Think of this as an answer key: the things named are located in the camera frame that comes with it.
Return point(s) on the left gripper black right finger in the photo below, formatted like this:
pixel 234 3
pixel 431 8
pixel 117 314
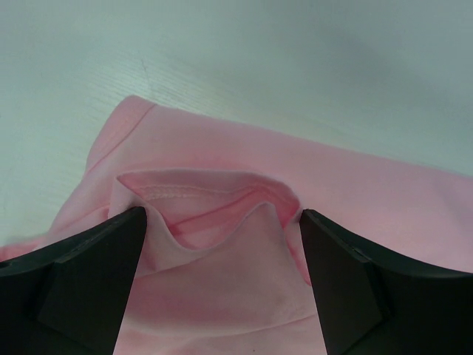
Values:
pixel 373 300

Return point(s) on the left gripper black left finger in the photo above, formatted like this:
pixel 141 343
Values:
pixel 70 297

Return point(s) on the pink t shirt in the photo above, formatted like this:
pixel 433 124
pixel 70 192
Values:
pixel 222 269

